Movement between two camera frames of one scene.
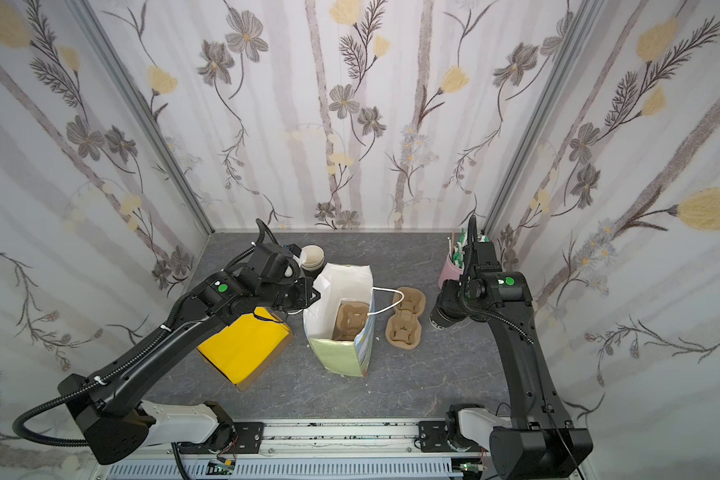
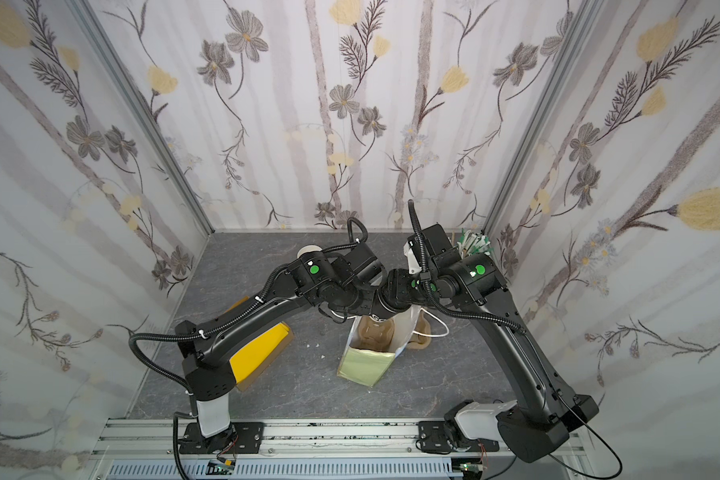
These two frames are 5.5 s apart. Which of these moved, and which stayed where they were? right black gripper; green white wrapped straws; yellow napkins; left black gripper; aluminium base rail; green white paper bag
Moved: green white paper bag; right black gripper; left black gripper
Stayed: aluminium base rail; green white wrapped straws; yellow napkins
